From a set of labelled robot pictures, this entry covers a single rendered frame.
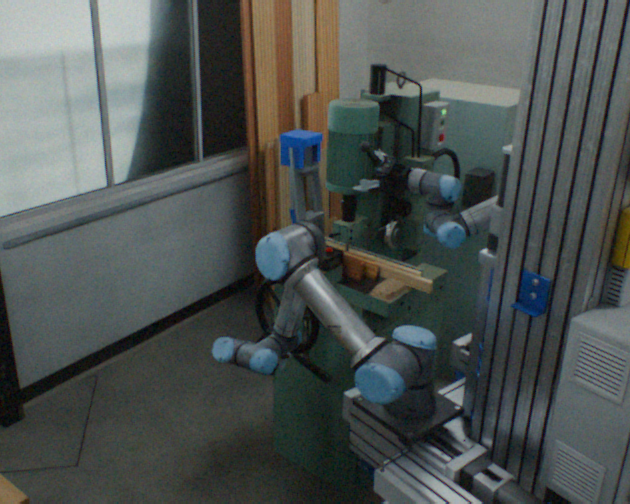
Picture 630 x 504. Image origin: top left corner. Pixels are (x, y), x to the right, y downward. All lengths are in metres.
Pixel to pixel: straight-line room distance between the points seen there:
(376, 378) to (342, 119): 0.98
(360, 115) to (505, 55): 2.36
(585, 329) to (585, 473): 0.36
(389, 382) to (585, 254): 0.54
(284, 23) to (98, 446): 2.44
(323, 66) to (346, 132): 2.02
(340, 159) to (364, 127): 0.14
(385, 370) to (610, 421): 0.51
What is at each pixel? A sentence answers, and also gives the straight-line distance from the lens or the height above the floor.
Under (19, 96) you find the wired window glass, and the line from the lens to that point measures 3.19.
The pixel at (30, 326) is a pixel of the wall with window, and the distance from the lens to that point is 3.38.
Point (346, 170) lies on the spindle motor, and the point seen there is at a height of 1.29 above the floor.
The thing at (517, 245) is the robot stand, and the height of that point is 1.33.
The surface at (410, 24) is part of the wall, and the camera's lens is 4.86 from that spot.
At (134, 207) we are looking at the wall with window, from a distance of 3.55.
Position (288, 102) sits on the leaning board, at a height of 1.18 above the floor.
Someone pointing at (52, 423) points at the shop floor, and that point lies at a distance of 3.39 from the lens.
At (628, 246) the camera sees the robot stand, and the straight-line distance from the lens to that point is 1.68.
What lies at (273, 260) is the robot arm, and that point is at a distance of 1.78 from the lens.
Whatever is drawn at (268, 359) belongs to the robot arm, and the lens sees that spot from 2.03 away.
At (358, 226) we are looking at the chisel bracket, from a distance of 2.54.
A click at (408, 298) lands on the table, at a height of 0.87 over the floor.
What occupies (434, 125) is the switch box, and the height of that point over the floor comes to 1.41.
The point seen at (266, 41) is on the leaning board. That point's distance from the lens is 3.91.
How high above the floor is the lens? 1.95
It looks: 23 degrees down
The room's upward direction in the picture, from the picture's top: 2 degrees clockwise
